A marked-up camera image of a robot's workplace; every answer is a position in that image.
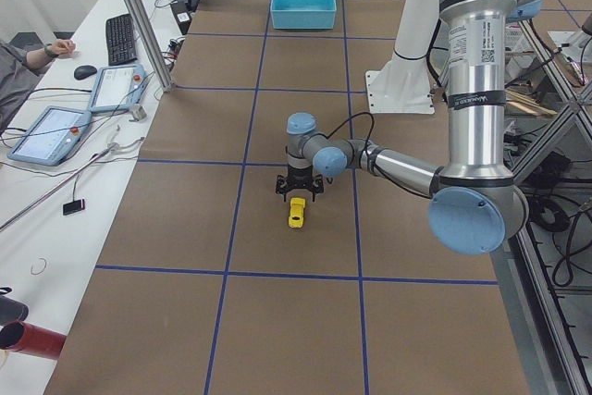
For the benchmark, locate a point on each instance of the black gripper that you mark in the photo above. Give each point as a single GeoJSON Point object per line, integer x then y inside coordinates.
{"type": "Point", "coordinates": [298, 175]}

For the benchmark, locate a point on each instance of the yellow beetle toy car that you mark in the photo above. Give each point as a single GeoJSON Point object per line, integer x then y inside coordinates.
{"type": "Point", "coordinates": [296, 214]}

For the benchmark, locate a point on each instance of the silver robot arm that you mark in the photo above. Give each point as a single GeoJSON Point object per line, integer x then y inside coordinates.
{"type": "Point", "coordinates": [474, 205]}

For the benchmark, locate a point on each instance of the person's hand on desk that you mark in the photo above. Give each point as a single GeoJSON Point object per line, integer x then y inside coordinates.
{"type": "Point", "coordinates": [60, 47]}

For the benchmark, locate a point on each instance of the light blue plastic bin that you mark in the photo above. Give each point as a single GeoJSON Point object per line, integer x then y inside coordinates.
{"type": "Point", "coordinates": [303, 14]}

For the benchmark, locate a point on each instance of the black keyboard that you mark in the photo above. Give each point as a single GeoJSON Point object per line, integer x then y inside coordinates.
{"type": "Point", "coordinates": [120, 41]}

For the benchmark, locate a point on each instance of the blue teach pendant upper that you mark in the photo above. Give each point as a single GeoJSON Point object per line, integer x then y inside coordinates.
{"type": "Point", "coordinates": [117, 88]}

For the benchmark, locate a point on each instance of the blue teach pendant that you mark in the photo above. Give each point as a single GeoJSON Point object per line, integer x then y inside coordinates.
{"type": "Point", "coordinates": [52, 136]}
{"type": "Point", "coordinates": [117, 88]}

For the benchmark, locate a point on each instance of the black computer mouse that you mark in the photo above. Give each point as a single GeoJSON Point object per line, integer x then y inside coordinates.
{"type": "Point", "coordinates": [83, 72]}

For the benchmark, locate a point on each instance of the small black device on desk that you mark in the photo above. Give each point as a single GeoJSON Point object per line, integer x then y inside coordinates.
{"type": "Point", "coordinates": [73, 207]}

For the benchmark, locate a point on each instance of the blue teach pendant lower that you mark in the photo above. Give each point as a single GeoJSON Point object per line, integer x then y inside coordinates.
{"type": "Point", "coordinates": [52, 136]}

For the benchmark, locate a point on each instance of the red cardboard tube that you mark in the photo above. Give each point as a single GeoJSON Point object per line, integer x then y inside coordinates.
{"type": "Point", "coordinates": [26, 338]}

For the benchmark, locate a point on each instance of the aluminium frame post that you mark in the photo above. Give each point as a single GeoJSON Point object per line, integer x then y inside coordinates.
{"type": "Point", "coordinates": [150, 44]}

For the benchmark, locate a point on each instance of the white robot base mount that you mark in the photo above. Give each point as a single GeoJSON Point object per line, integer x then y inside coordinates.
{"type": "Point", "coordinates": [402, 86]}

